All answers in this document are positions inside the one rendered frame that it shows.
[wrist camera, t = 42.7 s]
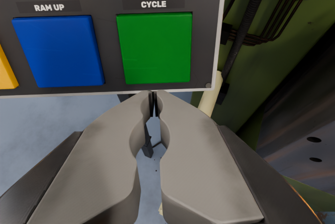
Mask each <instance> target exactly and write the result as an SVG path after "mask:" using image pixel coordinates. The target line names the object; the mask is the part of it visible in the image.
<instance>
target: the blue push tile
mask: <svg viewBox="0 0 335 224"><path fill-rule="evenodd" d="M12 24H13V27H14V29H15V32H16V34H17V36H18V39H19V41H20V44H21V46H22V49H23V51H24V54H25V56H26V58H27V61H28V63H29V66H30V68H31V71H32V73H33V76H34V78H35V81H36V83H37V85H38V87H40V88H48V87H75V86H101V85H103V84H104V82H105V78H104V73H103V69H102V64H101V59H100V54H99V49H98V45H97V40H96V35H95V30H94V25H93V21H92V16H91V15H64V16H33V17H18V18H14V19H13V20H12Z"/></svg>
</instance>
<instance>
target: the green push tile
mask: <svg viewBox="0 0 335 224"><path fill-rule="evenodd" d="M116 22H117V29H118V36H119V42H120V49H121V55H122V62H123V69H124V75H125V82H126V84H154V83H180V82H189V81H190V69H191V42H192V13H191V12H189V11H186V12H156V13H125V14H118V15H117V16H116Z"/></svg>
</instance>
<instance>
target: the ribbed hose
mask: <svg viewBox="0 0 335 224"><path fill-rule="evenodd" d="M261 1H262V0H250V1H249V3H248V5H247V8H246V11H245V13H244V16H243V18H242V21H241V24H240V26H239V29H238V31H237V34H236V37H235V39H234V42H233V44H232V47H231V49H230V52H229V54H228V57H227V60H226V62H225V65H224V67H223V70H222V72H221V76H222V78H223V82H222V85H221V88H220V91H219V94H218V97H217V100H216V104H219V105H221V104H222V102H223V100H224V98H225V96H226V95H227V92H228V88H229V84H228V83H225V81H226V79H227V77H228V74H229V72H230V70H231V68H232V66H233V63H234V61H235V59H236V57H237V54H238V52H239V50H240V48H241V45H242V43H243V41H244V39H245V36H246V34H247V32H248V30H249V27H250V25H251V23H252V21H253V18H254V16H255V14H256V12H257V10H258V7H259V5H260V3H261Z"/></svg>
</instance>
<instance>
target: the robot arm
mask: <svg viewBox="0 0 335 224"><path fill-rule="evenodd" d="M154 106H155V114H156V117H158V118H159V119H160V129H161V143H162V144H163V146H164V147H165V148H166V149H167V150H166V152H165V154H164V155H163V157H162V158H161V160H160V176H161V194H162V209H163V218H164V220H165V221H166V222H167V223H168V224H322V222H321V221H320V219H319V218H318V217H317V215H316V214H315V213H314V211H313V210H312V209H311V207H310V206H309V205H308V204H307V202H306V201H305V200H304V199H303V198H302V196H301V195H300V194H299V193H298V192H297V191H296V190H295V189H294V187H293V186H292V185H291V184H290V183H289V182H288V181H287V180H286V179H285V178H284V177H283V176H282V175H281V174H280V173H279V172H277V171H276V170H275V169H274V168H273V167H272V166H271V165H270V164H269V163H267V162H266V161H265V160H264V159H263V158H262V157H261V156H260V155H258V154H257V153H256V152H255V151H254V150H253V149H252V148H251V147H250V146H248V145H247V144H246V143H245V142H244V141H243V140H242V139H241V138H239V137H238V136H237V135H236V134H235V133H234V132H233V131H231V130H230V129H229V128H228V127H227V126H225V125H221V126H219V125H218V124H217V123H216V122H215V121H214V120H213V119H211V118H210V117H209V116H208V115H207V114H205V113H204V112H202V111H201V110H199V109H198V108H196V107H194V106H192V105H191V104H189V103H187V102H185V101H183V100H181V99H180V98H178V97H176V96H174V95H172V94H170V93H168V92H166V91H165V90H158V91H151V90H143V91H141V92H139V93H137V94H135V95H134V96H132V97H130V98H128V99H127V100H125V101H123V102H121V103H120V104H118V105H116V106H114V107H113V108H111V109H109V110H108V111H106V112H105V113H103V114H102V115H100V116H99V117H98V118H96V119H95V120H94V121H93V122H92V123H91V124H89V125H88V126H87V127H86V128H85V129H84V130H83V131H75V132H73V133H72V134H71V135H70V136H68V137H67V138H66V139H65V140H64V141H63V142H61V143H60V144H59V145H58V146H57V147H56V148H55V149H53V150H52V151H51V152H50V153H49V154H48V155H46V156H45V157H44V158H43V159H42V160H41V161H40V162H38V163H37V164H36V165H35V166H34V167H33V168H31V169H30V170H29V171H28V172H27V173H26V174H25V175H23V176H22V177H21V178H20V179H19V180H18V181H16V182H15V183H14V184H13V185H12V186H11V187H10V188H9V189H8V190H7V191H6V192H4V193H3V194H2V195H1V196H0V224H134V223H135V221H136V220H137V217H138V213H139V205H140V197H141V186H140V180H139V173H138V167H137V161H136V159H135V158H136V155H137V153H138V152H139V150H140V149H141V148H142V146H143V145H144V144H145V142H146V139H145V130H144V126H145V124H146V122H147V121H148V120H149V119H150V117H153V113H154Z"/></svg>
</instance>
